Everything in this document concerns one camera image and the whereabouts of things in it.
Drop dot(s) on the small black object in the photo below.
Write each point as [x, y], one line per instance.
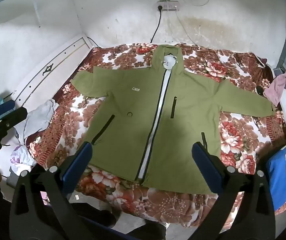
[259, 89]

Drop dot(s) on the brown red floral blanket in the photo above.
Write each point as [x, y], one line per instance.
[233, 135]

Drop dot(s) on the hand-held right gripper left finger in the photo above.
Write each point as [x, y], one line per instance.
[77, 165]

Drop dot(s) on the white bed headboard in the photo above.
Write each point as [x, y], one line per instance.
[57, 62]

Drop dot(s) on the blue cloth with white letters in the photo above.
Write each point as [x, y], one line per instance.
[278, 180]

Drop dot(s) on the pink cloth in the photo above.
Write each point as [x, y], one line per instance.
[278, 85]

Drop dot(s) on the white purple plastic bag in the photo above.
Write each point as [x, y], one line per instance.
[17, 155]

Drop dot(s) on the olive green hooded jacket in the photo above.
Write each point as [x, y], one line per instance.
[133, 105]

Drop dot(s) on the light blue crumpled cloth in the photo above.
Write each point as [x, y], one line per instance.
[37, 117]

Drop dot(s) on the white power strip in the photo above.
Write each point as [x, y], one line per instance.
[168, 6]

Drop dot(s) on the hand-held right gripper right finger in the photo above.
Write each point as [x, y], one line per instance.
[205, 165]

